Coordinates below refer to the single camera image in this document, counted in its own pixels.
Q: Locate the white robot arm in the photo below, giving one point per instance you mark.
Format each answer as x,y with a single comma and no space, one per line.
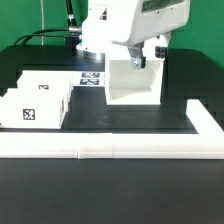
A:
96,30

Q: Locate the white L-shaped guide rail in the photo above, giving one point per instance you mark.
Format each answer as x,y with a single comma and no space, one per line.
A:
206,143

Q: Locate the white base tag plate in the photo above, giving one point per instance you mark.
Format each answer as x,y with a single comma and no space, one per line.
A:
89,79

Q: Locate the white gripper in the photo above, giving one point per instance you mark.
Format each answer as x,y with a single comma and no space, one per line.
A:
135,21

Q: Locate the white drawer box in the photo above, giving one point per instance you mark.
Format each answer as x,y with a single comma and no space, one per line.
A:
53,81
35,110

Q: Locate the white front drawer box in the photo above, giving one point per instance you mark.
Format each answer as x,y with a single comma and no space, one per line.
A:
35,110

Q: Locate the white drawer cabinet frame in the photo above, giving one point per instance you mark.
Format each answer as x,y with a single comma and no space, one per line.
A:
125,85

